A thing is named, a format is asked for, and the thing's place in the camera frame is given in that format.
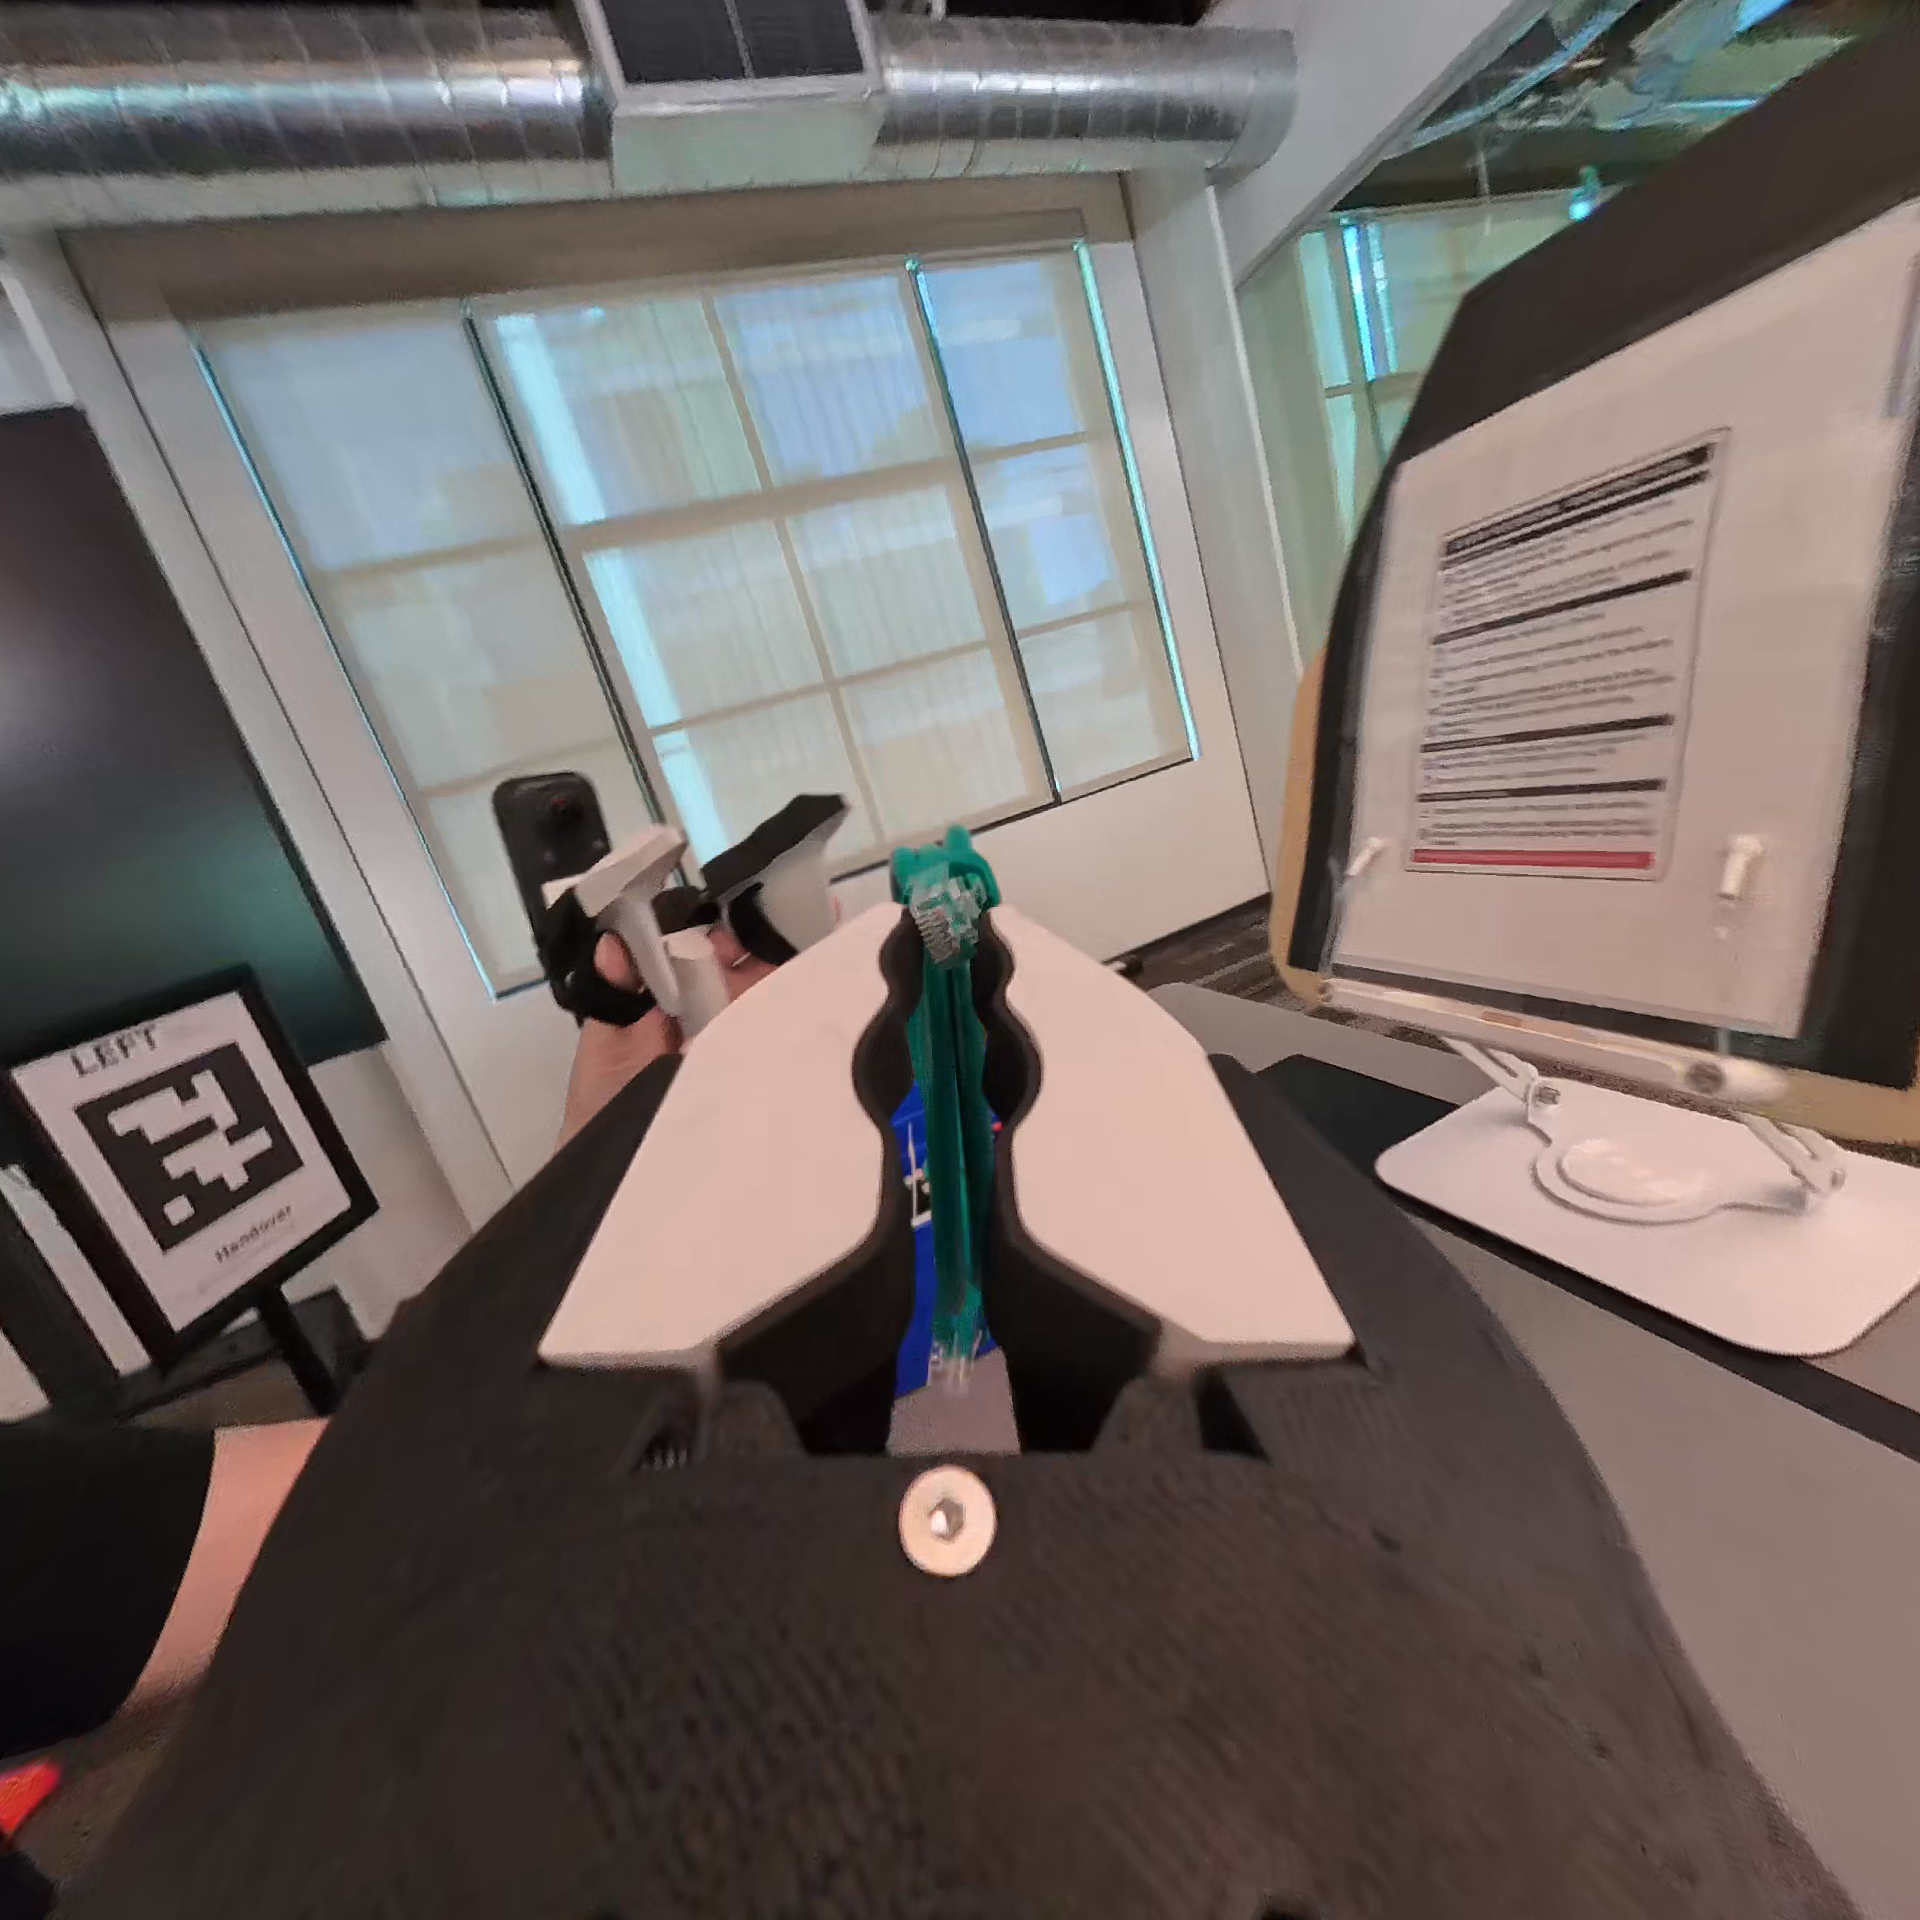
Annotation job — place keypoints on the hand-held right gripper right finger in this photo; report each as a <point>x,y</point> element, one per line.
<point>1185,1185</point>

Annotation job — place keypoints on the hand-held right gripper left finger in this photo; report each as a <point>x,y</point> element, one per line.
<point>705,1185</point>

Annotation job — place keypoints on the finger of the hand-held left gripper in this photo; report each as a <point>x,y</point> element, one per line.
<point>804,886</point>
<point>629,867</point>

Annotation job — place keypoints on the blue plastic bin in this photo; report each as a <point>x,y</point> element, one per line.
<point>908,1336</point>

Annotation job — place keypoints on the person's left forearm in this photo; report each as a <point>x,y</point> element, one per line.
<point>225,1530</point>

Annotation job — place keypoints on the person's left hand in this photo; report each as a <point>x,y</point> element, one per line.
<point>616,1080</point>

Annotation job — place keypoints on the large paned window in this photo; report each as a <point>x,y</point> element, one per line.
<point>839,570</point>

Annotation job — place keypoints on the black framed marker tag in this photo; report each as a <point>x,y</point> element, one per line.
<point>181,1154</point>

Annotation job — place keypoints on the white board stand base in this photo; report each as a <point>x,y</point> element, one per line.
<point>1724,1259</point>

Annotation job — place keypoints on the black framed instruction board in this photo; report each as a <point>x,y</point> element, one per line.
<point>1575,675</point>

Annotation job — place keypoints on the person's dark clothing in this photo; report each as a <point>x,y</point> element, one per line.
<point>91,1575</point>

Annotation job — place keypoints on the black vent grille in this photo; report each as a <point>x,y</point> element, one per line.
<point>721,36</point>

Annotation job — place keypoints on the orange item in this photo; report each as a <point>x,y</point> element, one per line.
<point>23,1796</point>

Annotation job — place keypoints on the large black wall screen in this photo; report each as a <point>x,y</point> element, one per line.
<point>119,751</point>

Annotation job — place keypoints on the long round metal duct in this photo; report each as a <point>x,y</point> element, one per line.
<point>300,113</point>

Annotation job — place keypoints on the vertical round metal duct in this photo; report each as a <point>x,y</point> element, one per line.
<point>1080,89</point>

